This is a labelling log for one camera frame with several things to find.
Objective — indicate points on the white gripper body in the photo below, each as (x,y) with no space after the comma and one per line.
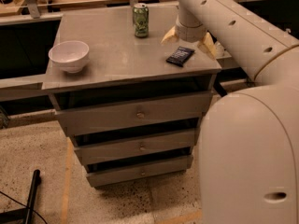
(191,33)

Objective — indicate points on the green soda can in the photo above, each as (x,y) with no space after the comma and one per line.
(141,19)

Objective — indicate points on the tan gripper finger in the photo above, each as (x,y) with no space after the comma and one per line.
(207,46)
(170,36)

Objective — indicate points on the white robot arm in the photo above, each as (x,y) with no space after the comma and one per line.
(249,140)

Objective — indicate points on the white bowl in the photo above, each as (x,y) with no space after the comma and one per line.
(70,56)

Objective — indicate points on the black metal stand leg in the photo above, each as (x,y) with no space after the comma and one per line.
(25,214)

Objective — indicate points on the grey metal railing beam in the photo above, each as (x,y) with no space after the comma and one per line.
(28,87)

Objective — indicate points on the grey wooden drawer cabinet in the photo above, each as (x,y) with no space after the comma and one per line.
(129,113)

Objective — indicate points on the dark blue rxbar wrapper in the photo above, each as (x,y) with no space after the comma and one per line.
(180,56)

